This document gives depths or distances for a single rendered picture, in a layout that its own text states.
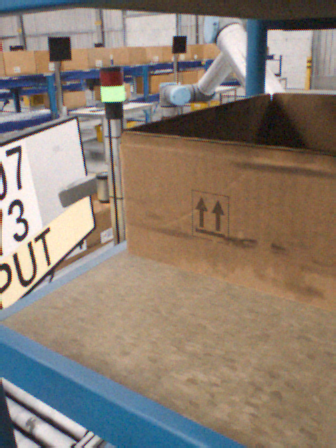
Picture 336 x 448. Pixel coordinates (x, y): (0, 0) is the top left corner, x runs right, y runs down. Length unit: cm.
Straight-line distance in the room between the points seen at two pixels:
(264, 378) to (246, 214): 11
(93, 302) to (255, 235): 12
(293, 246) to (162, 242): 10
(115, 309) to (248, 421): 12
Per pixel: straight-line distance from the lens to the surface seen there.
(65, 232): 104
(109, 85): 99
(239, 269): 31
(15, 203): 87
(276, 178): 27
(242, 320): 28
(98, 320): 28
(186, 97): 221
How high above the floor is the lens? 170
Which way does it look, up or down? 23 degrees down
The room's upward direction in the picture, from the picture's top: 2 degrees counter-clockwise
